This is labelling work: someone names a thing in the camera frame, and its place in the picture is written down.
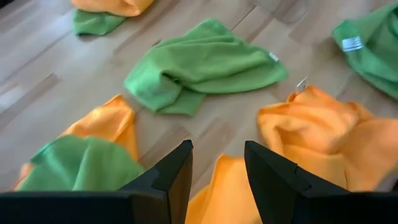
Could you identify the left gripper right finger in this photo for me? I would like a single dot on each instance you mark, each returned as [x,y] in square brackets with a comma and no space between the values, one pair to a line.
[280,199]

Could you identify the green microfiber towel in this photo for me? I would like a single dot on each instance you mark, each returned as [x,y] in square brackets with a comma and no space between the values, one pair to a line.
[379,62]
[202,65]
[93,23]
[77,165]

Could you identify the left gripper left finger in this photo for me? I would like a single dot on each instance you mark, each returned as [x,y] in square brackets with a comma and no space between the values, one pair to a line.
[149,202]

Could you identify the orange microfiber towel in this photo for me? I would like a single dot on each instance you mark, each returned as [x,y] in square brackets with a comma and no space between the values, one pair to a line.
[220,193]
[118,6]
[311,130]
[105,121]

